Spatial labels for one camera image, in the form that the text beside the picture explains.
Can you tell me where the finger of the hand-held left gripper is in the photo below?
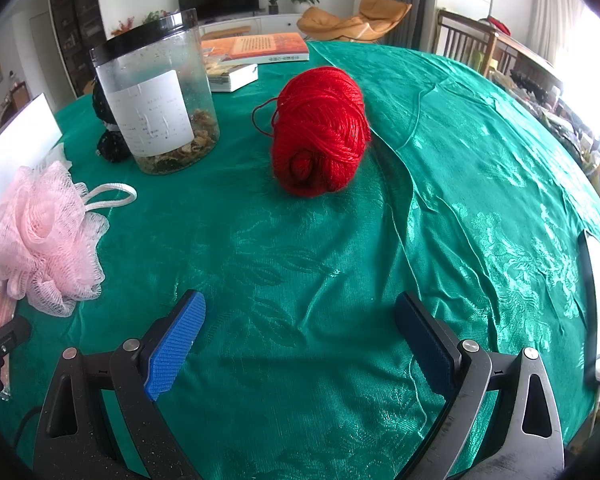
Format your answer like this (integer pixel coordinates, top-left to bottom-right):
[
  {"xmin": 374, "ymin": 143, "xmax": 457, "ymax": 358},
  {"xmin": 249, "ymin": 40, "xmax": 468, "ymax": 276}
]
[{"xmin": 0, "ymin": 316, "xmax": 33, "ymax": 356}]

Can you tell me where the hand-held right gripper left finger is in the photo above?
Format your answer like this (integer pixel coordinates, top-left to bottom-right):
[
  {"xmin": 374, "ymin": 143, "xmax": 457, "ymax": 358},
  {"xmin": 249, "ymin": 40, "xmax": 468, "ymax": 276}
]
[{"xmin": 32, "ymin": 289, "xmax": 207, "ymax": 480}]

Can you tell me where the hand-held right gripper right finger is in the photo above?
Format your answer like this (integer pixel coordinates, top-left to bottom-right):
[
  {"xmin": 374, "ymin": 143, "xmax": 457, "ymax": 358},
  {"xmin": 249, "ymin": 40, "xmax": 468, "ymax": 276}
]
[{"xmin": 395, "ymin": 291, "xmax": 566, "ymax": 480}]

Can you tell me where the pink mesh bath loofah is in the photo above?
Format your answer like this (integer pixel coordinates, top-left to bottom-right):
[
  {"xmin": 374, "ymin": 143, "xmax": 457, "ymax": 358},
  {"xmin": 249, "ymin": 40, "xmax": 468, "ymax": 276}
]
[{"xmin": 0, "ymin": 161, "xmax": 138, "ymax": 318}]

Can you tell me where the black mesh bath sponge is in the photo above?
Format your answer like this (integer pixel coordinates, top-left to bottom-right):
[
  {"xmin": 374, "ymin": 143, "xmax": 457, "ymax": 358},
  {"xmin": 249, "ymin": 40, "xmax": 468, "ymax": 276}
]
[{"xmin": 91, "ymin": 80, "xmax": 131, "ymax": 165}]

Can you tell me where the red yarn ball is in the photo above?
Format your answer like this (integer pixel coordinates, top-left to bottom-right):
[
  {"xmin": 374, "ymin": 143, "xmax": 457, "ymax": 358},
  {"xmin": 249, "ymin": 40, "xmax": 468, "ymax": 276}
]
[{"xmin": 251, "ymin": 66, "xmax": 372, "ymax": 198}]

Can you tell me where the green satin tablecloth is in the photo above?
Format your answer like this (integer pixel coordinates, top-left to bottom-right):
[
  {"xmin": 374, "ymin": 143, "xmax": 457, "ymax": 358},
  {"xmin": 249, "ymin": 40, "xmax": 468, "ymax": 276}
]
[{"xmin": 7, "ymin": 40, "xmax": 600, "ymax": 480}]

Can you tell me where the white cardboard box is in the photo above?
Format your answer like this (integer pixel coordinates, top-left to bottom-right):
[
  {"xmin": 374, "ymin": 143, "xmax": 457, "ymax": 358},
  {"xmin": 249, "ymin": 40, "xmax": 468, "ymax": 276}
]
[{"xmin": 0, "ymin": 92, "xmax": 73, "ymax": 291}]

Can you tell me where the clear jar with black lid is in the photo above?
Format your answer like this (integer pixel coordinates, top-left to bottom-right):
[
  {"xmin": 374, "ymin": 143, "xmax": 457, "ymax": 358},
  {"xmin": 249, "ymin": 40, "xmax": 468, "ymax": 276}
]
[{"xmin": 89, "ymin": 8, "xmax": 221, "ymax": 176}]

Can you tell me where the pile of household clutter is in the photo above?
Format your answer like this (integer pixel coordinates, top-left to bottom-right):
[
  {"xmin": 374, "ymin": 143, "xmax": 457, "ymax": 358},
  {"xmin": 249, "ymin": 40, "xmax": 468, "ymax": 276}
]
[{"xmin": 495, "ymin": 67, "xmax": 600, "ymax": 201}]

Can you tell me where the small white box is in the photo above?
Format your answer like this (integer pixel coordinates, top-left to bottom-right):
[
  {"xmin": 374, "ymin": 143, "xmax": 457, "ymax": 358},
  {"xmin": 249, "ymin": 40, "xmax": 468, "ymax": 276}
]
[{"xmin": 207, "ymin": 62, "xmax": 259, "ymax": 93}]

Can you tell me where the wooden crib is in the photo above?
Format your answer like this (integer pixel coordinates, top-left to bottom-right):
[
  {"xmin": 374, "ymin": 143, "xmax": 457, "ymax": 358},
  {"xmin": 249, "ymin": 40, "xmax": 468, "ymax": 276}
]
[{"xmin": 437, "ymin": 9, "xmax": 563, "ymax": 86}]

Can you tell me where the orange book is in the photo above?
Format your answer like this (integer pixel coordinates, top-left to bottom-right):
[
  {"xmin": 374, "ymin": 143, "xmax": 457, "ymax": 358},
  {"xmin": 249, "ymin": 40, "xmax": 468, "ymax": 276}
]
[{"xmin": 200, "ymin": 32, "xmax": 311, "ymax": 67}]

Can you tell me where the dark display cabinet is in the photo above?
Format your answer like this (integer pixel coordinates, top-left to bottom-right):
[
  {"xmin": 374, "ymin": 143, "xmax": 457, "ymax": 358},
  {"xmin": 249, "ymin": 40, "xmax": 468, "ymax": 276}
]
[{"xmin": 47, "ymin": 0, "xmax": 103, "ymax": 98}]

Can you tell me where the red cloth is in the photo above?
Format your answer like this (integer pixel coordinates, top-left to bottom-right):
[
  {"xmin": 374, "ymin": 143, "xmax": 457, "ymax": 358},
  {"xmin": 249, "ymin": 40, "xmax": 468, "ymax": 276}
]
[{"xmin": 482, "ymin": 16, "xmax": 513, "ymax": 36}]

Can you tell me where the orange lounge chair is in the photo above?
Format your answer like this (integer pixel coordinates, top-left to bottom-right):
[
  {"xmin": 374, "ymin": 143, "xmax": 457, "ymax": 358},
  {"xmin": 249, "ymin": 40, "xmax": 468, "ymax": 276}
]
[{"xmin": 297, "ymin": 0, "xmax": 413, "ymax": 43}]

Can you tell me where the white television cabinet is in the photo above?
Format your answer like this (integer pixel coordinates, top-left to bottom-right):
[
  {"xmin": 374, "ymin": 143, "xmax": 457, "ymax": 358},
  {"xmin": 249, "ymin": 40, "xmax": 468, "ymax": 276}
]
[{"xmin": 200, "ymin": 12, "xmax": 311, "ymax": 41}]

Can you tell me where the grey curtain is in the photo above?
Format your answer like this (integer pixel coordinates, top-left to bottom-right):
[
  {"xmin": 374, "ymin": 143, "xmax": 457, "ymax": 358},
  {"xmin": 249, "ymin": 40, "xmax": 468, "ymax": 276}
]
[{"xmin": 392, "ymin": 0, "xmax": 438, "ymax": 53}]

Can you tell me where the white curtain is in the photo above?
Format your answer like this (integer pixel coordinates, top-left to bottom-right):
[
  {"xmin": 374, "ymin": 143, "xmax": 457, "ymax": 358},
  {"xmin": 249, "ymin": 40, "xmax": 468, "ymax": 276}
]
[{"xmin": 530, "ymin": 0, "xmax": 588, "ymax": 68}]

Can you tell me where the black cable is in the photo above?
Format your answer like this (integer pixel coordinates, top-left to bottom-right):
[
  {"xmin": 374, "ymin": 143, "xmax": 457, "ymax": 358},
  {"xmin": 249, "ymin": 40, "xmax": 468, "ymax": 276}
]
[{"xmin": 15, "ymin": 405, "xmax": 46, "ymax": 441}]

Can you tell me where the white charging cable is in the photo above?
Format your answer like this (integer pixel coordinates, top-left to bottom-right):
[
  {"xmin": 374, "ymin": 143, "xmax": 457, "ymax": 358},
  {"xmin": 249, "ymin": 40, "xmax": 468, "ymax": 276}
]
[{"xmin": 587, "ymin": 382, "xmax": 600, "ymax": 436}]

